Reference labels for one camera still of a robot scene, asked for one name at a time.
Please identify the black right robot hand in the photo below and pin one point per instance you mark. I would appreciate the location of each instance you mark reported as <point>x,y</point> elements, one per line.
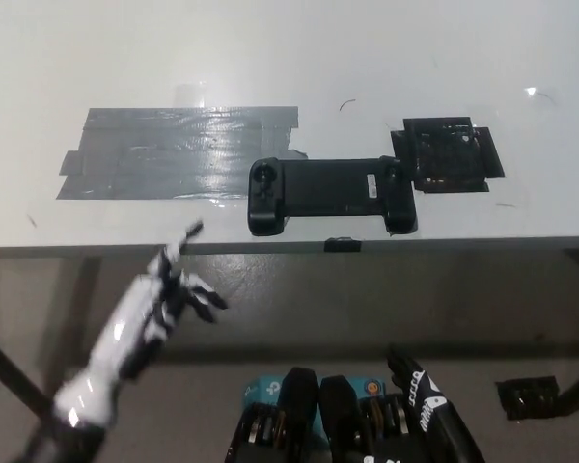
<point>434,415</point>

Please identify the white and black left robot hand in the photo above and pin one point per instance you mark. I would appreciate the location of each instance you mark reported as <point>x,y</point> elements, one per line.
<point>125,323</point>

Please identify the black mobile game controller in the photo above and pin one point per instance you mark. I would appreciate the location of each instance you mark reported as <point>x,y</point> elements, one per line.
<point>328,188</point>

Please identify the black desk leg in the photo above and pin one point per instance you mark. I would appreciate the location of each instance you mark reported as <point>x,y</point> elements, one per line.
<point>9,371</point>

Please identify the black robot torso blocks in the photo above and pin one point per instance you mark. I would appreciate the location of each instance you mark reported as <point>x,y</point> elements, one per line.
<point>299,405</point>

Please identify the black right floor plate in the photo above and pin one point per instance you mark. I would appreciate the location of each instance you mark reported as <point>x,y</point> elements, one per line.
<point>528,398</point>

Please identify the teal router box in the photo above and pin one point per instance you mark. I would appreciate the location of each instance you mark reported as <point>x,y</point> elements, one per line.
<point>263,391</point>

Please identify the small black tape strip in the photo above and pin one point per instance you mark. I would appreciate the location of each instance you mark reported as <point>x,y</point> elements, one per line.
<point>342,244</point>

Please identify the large black tape patch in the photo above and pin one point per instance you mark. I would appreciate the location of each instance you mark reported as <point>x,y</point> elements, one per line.
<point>446,156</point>

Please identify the grey duct tape patch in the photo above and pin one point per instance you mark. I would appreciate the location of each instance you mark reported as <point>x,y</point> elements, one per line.
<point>173,154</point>

